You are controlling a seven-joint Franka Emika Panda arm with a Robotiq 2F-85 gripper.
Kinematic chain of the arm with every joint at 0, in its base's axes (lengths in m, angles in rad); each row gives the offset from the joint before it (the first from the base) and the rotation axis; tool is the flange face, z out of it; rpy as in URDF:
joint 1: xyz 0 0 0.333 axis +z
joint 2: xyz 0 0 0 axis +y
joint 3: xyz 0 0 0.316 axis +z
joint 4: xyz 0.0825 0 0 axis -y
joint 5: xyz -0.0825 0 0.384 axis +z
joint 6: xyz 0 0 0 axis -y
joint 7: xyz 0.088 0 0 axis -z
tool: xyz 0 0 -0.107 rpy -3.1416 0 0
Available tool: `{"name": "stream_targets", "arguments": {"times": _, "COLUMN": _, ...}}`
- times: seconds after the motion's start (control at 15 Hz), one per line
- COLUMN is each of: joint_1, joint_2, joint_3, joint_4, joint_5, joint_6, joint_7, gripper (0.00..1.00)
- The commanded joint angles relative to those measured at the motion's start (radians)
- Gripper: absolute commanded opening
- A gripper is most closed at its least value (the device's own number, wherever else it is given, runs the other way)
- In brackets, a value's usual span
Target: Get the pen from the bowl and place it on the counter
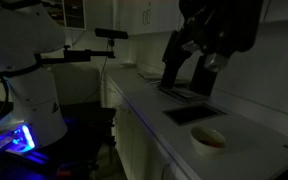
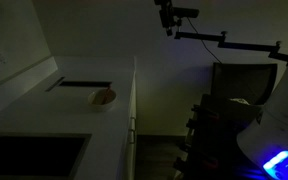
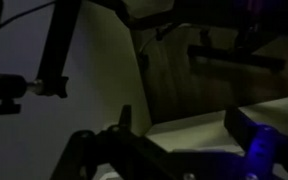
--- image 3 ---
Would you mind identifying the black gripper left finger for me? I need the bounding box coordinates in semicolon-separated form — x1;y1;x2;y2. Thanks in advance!
49;104;185;180

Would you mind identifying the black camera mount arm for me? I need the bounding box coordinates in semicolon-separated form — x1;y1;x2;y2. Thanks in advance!
0;0;82;116

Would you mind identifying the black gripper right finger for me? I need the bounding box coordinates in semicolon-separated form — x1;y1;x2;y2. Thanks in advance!
223;106;288;180

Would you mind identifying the black stereo camera bar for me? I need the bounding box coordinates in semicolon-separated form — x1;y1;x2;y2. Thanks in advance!
186;44;287;73

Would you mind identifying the white base cabinet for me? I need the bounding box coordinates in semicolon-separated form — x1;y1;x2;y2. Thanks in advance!
130;24;288;124

